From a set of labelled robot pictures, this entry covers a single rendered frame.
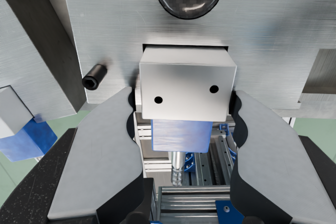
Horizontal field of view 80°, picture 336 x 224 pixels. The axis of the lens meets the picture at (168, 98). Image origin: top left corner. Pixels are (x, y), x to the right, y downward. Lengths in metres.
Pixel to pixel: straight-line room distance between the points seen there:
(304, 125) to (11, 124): 1.46
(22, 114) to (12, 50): 0.06
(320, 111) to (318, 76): 0.12
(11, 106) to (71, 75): 0.06
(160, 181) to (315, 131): 1.02
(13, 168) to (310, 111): 1.93
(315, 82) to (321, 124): 1.37
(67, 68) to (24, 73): 0.04
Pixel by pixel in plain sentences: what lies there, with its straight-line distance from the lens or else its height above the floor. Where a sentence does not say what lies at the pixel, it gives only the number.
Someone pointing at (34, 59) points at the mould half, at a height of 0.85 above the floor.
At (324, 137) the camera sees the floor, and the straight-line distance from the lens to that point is 1.66.
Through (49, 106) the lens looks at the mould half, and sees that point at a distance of 0.22.
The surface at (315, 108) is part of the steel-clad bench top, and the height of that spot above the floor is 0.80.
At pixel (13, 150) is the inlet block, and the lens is 0.26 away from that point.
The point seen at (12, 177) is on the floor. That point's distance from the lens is 2.11.
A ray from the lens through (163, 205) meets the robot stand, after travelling 0.54.
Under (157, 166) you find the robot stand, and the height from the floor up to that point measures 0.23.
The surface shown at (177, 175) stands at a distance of 0.19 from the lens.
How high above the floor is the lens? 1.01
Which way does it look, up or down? 59 degrees down
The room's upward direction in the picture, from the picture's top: 177 degrees counter-clockwise
